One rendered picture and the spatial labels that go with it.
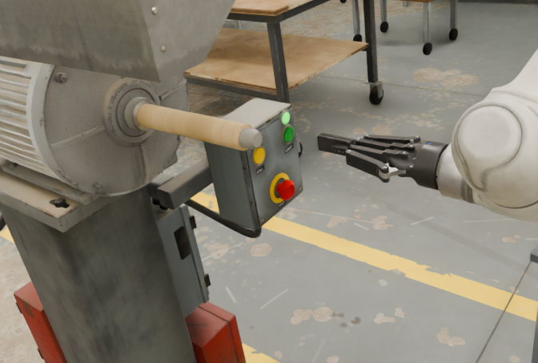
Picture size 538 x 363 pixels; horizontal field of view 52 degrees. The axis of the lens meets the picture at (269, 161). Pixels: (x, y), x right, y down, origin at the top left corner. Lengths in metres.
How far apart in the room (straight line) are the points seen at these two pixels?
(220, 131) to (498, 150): 0.31
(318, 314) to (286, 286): 0.21
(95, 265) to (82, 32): 0.60
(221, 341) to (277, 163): 0.48
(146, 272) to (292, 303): 1.21
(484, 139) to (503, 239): 1.92
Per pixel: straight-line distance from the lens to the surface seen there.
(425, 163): 0.89
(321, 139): 1.01
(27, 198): 0.96
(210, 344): 1.32
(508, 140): 0.65
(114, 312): 1.11
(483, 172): 0.67
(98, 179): 0.80
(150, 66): 0.46
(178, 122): 0.71
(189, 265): 1.25
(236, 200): 1.05
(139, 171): 0.84
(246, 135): 0.64
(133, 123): 0.77
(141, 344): 1.19
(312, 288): 2.32
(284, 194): 1.06
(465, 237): 2.56
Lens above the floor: 1.53
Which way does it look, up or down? 28 degrees down
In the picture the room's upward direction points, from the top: 9 degrees counter-clockwise
